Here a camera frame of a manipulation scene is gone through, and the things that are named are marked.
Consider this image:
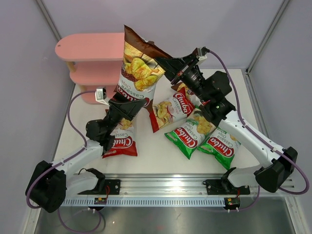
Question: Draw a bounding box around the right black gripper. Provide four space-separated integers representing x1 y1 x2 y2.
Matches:
155 54 211 103

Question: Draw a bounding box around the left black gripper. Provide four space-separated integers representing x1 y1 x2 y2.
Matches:
103 92 147 136

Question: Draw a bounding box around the brown Chuba chips bag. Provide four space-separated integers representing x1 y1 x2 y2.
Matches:
171 82 201 106
115 25 172 108

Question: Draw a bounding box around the red Chuba chips bag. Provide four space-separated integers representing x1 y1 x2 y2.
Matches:
146 87 195 133
102 118 137 158

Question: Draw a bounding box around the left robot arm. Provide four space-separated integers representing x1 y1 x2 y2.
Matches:
25 93 146 213

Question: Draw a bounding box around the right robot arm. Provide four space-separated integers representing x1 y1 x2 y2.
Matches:
155 48 298 193

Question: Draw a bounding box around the pink three-tier wooden shelf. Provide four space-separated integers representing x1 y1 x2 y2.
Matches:
55 33 124 98

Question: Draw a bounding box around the green chuba chips bag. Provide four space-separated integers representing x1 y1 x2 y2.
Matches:
198 127 241 170
164 106 216 159

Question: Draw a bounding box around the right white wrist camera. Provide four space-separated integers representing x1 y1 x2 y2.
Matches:
195 47 210 62

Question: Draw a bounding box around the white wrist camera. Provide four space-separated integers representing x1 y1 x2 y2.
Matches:
195 47 210 62
95 87 108 105

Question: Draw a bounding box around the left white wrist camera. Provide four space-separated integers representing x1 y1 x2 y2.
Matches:
95 87 108 105

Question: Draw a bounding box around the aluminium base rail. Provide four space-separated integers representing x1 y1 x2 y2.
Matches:
60 173 293 208

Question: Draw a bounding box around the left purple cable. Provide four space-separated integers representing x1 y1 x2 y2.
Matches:
25 90 98 209

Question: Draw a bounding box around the left aluminium frame post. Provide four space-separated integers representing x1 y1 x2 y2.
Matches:
34 0 62 41

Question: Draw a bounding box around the aluminium frame post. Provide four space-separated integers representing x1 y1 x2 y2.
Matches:
246 0 291 75
34 0 62 41

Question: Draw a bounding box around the right aluminium frame post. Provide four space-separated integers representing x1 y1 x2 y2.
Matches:
246 0 291 75

